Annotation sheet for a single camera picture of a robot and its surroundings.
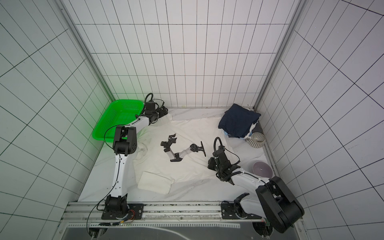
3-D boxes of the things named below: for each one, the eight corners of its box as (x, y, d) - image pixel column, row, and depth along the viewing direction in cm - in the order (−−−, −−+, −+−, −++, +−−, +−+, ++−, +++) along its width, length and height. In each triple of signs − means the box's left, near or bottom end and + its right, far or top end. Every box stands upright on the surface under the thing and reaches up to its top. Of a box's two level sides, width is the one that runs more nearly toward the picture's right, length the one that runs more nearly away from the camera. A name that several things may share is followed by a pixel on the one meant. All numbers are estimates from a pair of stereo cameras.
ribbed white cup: (255, 151, 96) (258, 147, 91) (245, 141, 100) (247, 136, 96) (265, 144, 99) (269, 139, 95) (255, 134, 104) (257, 129, 100)
